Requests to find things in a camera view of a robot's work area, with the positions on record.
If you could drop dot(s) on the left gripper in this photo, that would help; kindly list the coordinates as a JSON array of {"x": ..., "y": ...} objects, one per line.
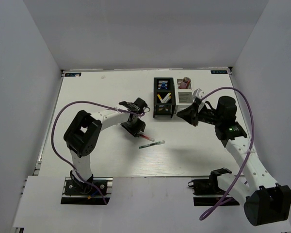
[{"x": 141, "y": 126}]

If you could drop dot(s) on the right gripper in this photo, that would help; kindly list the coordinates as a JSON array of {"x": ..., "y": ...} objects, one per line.
[{"x": 191, "y": 114}]

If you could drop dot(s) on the red orange pen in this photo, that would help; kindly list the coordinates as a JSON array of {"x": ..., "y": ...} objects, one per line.
[{"x": 146, "y": 137}]

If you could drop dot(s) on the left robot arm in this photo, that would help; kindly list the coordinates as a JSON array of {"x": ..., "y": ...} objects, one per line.
[{"x": 82, "y": 134}]

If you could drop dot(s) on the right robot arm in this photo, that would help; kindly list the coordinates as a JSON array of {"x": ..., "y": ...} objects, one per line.
[{"x": 263, "y": 199}]

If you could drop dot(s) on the white slotted organizer box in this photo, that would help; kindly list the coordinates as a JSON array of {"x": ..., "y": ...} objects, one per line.
[{"x": 183, "y": 97}]

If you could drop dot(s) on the green capped marker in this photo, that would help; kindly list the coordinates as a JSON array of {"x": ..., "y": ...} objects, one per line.
[{"x": 152, "y": 144}]

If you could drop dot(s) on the black slotted organizer box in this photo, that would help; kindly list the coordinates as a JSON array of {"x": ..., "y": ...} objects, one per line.
[{"x": 163, "y": 109}]

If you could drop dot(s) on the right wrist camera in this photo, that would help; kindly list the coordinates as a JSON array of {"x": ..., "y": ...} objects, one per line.
[{"x": 197, "y": 96}]

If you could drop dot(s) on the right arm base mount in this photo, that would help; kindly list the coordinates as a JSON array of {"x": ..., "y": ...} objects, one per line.
[{"x": 206, "y": 191}]

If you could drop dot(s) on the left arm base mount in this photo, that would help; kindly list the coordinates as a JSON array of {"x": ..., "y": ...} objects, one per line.
[{"x": 73, "y": 194}]

